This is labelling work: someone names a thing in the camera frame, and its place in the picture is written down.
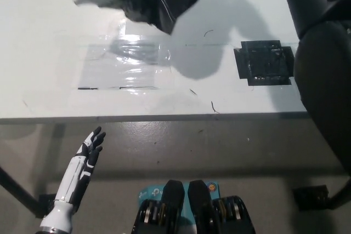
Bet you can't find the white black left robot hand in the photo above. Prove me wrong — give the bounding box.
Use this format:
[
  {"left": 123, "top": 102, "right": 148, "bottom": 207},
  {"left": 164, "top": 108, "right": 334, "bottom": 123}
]
[{"left": 53, "top": 126, "right": 107, "bottom": 207}]

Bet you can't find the black table leg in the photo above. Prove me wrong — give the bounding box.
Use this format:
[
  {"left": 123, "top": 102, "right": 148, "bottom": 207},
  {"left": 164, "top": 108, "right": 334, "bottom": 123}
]
[
  {"left": 327, "top": 176, "right": 351, "bottom": 210},
  {"left": 0, "top": 164, "right": 44, "bottom": 215}
]

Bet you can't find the teal tp-link box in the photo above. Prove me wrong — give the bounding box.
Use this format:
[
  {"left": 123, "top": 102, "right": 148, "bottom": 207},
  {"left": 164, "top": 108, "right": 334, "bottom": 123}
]
[{"left": 138, "top": 181, "right": 222, "bottom": 226}]

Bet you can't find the black ribbed robot torso block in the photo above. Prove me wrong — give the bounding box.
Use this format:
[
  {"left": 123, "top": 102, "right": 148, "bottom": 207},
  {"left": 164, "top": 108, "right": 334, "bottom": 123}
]
[
  {"left": 189, "top": 180, "right": 257, "bottom": 234},
  {"left": 133, "top": 179, "right": 187, "bottom": 234}
]

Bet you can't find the clear tape patch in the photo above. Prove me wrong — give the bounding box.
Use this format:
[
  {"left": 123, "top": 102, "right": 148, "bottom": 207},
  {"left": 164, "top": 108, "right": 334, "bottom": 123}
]
[{"left": 78, "top": 19, "right": 172, "bottom": 91}]

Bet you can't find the black tape square marker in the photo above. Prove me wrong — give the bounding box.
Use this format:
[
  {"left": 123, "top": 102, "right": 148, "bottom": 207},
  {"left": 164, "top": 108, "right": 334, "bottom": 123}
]
[{"left": 233, "top": 39, "right": 296, "bottom": 86}]

